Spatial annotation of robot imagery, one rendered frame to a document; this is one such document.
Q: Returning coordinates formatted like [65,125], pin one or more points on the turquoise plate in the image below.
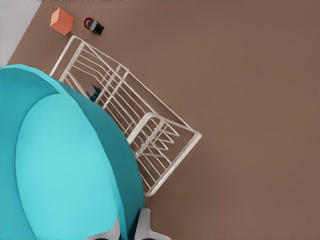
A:
[65,160]

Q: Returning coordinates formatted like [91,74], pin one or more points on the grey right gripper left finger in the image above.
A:
[110,231]

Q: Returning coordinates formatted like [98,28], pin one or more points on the small black blue block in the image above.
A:
[93,92]

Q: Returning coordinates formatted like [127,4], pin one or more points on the orange cube box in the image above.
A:
[62,21]

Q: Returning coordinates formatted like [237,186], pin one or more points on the red button switch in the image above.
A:
[94,25]

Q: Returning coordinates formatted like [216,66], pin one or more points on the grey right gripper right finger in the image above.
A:
[146,227]

